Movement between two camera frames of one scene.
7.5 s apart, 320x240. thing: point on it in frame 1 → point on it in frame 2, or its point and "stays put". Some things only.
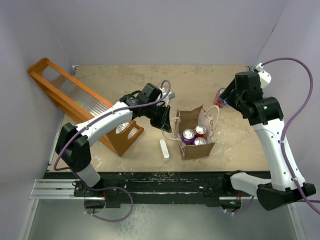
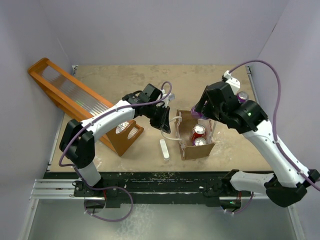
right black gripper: x=230 y=98 → x=206 y=110
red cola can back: x=200 y=131 stays put
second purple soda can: x=199 y=141 stays put
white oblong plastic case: x=164 y=150 stays put
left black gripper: x=166 y=125 stays put
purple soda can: x=188 y=136 → x=196 y=114
